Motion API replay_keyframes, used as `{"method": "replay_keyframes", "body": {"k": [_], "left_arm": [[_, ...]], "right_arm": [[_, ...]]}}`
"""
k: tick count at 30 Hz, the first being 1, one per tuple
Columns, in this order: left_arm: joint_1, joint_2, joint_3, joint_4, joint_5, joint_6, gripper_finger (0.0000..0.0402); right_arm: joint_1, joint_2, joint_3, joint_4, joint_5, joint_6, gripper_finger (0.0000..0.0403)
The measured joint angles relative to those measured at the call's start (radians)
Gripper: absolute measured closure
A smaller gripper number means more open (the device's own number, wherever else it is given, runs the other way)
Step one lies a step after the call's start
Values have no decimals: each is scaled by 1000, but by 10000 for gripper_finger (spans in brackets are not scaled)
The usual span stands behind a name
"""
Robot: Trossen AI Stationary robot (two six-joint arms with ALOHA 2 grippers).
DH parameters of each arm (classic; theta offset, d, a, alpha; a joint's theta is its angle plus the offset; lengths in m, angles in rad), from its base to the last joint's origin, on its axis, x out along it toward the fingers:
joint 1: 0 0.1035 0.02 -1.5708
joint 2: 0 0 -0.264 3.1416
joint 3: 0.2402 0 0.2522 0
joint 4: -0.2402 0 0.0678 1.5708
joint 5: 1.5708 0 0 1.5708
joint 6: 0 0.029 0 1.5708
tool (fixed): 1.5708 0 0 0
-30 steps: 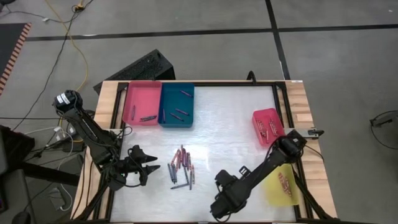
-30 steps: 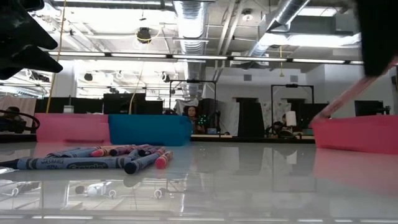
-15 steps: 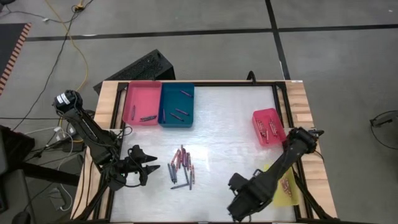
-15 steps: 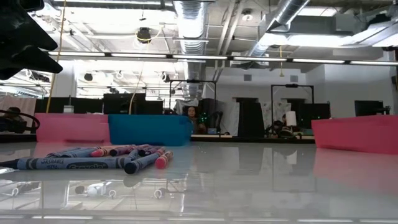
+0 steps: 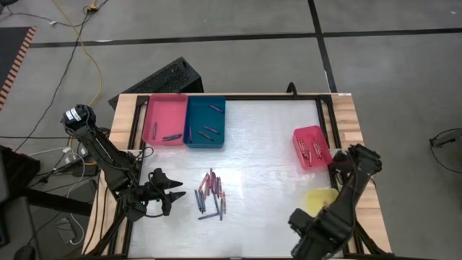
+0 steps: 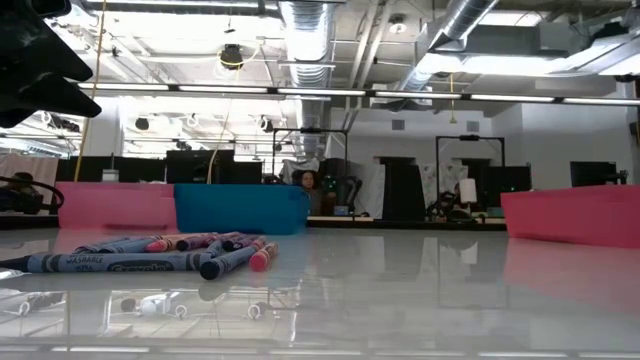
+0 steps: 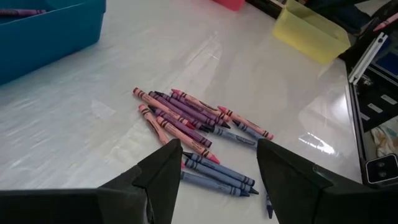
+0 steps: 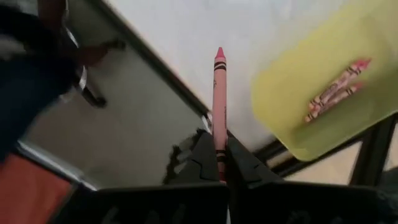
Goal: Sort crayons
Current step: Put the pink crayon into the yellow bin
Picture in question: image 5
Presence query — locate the grey floor device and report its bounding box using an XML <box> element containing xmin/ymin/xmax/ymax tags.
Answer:
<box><xmin>430</xmin><ymin>129</ymin><xmax>462</xmax><ymax>148</ymax></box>

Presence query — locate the yellow floor cable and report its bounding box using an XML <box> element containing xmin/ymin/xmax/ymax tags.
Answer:
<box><xmin>52</xmin><ymin>0</ymin><xmax>104</xmax><ymax>109</ymax></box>

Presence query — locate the black metal table frame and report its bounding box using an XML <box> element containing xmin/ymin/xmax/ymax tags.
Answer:
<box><xmin>86</xmin><ymin>92</ymin><xmax>391</xmax><ymax>260</ymax></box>

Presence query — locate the black floor beam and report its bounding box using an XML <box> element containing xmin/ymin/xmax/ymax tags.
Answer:
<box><xmin>25</xmin><ymin>187</ymin><xmax>93</xmax><ymax>217</ymax></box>

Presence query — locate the black mat orange striped edge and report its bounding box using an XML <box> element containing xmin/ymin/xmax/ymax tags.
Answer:
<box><xmin>0</xmin><ymin>25</ymin><xmax>38</xmax><ymax>111</ymax></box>

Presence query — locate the large pink plastic bin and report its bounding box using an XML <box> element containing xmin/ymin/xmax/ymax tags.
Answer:
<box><xmin>141</xmin><ymin>92</ymin><xmax>189</xmax><ymax>146</ymax></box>

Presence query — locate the grey power adapter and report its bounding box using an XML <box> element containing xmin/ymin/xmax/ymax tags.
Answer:
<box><xmin>56</xmin><ymin>217</ymin><xmax>79</xmax><ymax>243</ymax></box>

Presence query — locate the long black floor cable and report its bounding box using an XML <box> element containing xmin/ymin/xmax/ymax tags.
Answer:
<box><xmin>12</xmin><ymin>0</ymin><xmax>111</xmax><ymax>152</ymax></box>

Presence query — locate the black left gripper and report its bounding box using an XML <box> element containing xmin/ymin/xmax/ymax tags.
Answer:
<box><xmin>136</xmin><ymin>168</ymin><xmax>188</xmax><ymax>217</ymax></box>

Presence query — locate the small red plastic bin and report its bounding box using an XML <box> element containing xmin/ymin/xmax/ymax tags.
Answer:
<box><xmin>292</xmin><ymin>125</ymin><xmax>334</xmax><ymax>171</ymax></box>

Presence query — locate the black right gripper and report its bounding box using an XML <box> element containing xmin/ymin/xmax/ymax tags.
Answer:
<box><xmin>287</xmin><ymin>208</ymin><xmax>326</xmax><ymax>260</ymax></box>

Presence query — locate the dark fabric bundle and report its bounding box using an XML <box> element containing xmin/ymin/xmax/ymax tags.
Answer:
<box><xmin>0</xmin><ymin>144</ymin><xmax>40</xmax><ymax>191</ymax></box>

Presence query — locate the blue plastic bin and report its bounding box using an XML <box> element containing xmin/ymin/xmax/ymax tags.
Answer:
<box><xmin>182</xmin><ymin>95</ymin><xmax>227</xmax><ymax>149</ymax></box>

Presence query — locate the yellow plastic bin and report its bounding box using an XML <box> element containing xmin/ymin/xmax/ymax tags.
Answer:
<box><xmin>305</xmin><ymin>187</ymin><xmax>340</xmax><ymax>217</ymax></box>

